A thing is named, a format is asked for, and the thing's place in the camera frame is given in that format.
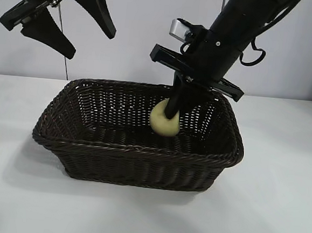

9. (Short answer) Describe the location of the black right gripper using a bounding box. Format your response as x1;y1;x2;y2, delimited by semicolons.
145;24;249;124

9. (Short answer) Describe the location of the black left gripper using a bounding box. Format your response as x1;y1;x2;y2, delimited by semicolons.
0;0;119;63

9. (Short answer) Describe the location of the pale yellow egg yolk pastry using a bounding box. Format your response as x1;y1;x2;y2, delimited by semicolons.
148;98;182;139

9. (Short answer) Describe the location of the dark brown woven basket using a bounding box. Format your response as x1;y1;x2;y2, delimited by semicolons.
28;74;249;196

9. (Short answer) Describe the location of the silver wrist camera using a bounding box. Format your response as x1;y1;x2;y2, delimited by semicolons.
169;18;201;45

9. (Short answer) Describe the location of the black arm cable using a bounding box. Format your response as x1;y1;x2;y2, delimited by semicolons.
239;0;302;71

